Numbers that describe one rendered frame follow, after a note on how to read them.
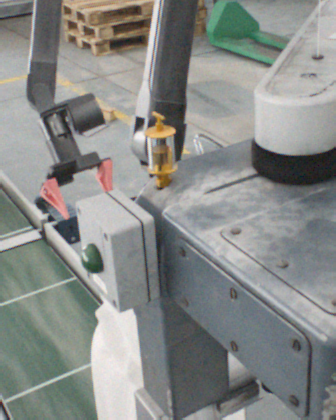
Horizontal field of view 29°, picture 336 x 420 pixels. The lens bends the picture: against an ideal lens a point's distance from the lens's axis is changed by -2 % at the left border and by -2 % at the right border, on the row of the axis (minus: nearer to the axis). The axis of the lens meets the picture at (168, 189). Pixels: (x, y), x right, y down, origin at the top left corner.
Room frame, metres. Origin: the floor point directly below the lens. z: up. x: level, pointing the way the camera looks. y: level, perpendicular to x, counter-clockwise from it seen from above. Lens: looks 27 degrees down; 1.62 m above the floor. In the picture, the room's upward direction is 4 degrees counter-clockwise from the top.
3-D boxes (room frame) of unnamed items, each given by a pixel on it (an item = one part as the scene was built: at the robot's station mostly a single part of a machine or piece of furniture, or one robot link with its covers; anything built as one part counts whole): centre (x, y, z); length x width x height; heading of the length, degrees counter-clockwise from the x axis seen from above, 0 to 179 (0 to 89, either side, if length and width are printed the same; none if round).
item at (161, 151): (0.58, 0.00, 1.37); 0.03 x 0.02 x 0.03; 29
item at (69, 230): (2.35, 0.47, 0.35); 0.30 x 0.15 x 0.15; 29
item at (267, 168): (0.59, -0.13, 1.35); 0.09 x 0.09 x 0.03
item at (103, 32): (6.64, 0.21, 0.22); 1.21 x 0.84 x 0.14; 119
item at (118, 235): (0.54, 0.05, 1.29); 0.08 x 0.05 x 0.09; 29
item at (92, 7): (6.60, 0.24, 0.36); 1.20 x 0.82 x 0.14; 115
